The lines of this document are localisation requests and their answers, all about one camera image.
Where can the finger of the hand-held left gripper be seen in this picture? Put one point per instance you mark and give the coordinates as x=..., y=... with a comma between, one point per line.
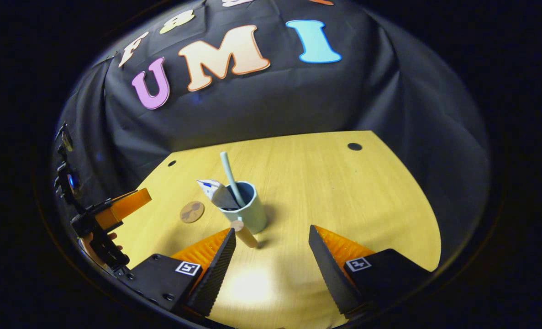
x=124, y=205

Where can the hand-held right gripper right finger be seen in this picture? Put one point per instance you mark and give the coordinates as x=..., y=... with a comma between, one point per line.
x=328, y=274

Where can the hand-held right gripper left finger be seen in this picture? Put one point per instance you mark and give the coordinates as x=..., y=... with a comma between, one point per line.
x=218, y=274

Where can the round brown coaster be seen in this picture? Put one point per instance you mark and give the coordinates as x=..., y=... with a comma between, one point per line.
x=192, y=212

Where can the white toothpaste tube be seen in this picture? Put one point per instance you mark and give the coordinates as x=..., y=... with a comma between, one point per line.
x=211, y=189

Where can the pale green toothbrush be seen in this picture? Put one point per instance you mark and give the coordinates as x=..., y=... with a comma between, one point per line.
x=233, y=178

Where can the yellow wooden desktop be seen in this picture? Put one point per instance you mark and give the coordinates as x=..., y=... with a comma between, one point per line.
x=344, y=192

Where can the black backdrop cloth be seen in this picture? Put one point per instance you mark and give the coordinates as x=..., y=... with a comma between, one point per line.
x=275, y=100

